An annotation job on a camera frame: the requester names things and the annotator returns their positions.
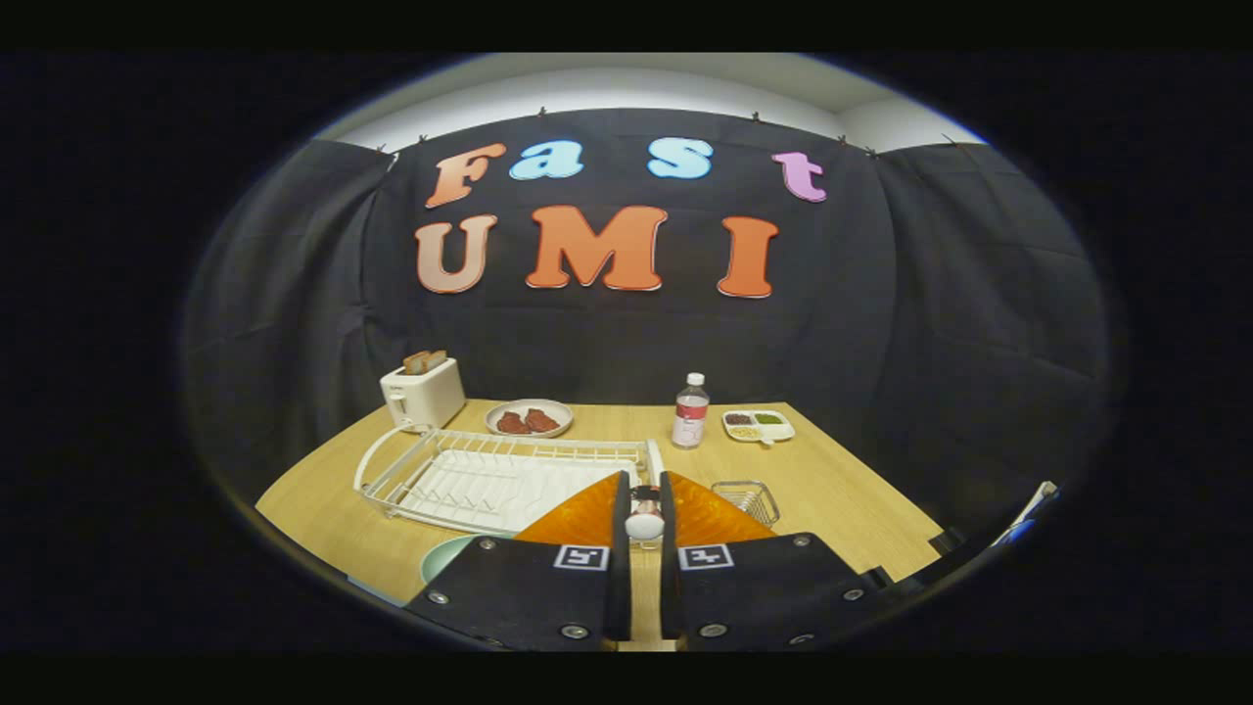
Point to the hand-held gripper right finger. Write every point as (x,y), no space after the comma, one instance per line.
(764,592)

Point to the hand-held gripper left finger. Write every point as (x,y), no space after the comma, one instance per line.
(519,592)

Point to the pale green plate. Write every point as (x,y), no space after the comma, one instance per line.
(442,560)

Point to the white spoon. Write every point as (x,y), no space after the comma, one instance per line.
(644,526)

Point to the white divided seed dish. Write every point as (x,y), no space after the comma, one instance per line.
(783,429)

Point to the beige plate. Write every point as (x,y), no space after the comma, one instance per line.
(529,403)

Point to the red meat piece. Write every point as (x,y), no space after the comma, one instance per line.
(543,421)
(512,423)

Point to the clear plastic water bottle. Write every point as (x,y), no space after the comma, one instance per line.
(690,421)

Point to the white toaster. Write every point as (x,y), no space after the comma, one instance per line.
(426,397)

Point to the toast slice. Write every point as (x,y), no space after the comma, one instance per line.
(415,363)
(437,359)

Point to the black backdrop cloth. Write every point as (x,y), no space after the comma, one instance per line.
(587,343)

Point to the black stand with white device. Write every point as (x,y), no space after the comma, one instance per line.
(1028,509)

